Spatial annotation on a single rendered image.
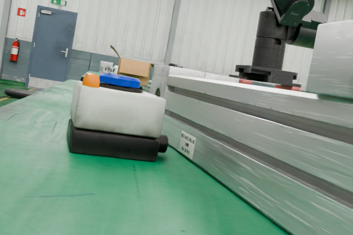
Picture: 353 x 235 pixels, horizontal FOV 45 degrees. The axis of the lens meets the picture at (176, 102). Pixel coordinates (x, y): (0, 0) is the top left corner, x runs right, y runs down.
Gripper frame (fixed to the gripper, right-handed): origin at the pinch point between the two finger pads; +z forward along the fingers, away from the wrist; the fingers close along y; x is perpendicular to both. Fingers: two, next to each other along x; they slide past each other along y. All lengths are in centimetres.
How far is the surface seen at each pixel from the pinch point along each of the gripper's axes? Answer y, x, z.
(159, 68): -24.0, -14.9, -6.2
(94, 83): -35, -36, -4
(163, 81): -24.0, -18.4, -4.5
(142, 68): 13, 190, -6
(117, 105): -32.3, -36.4, -2.2
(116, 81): -32.4, -34.2, -4.3
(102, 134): -33.3, -36.3, 0.5
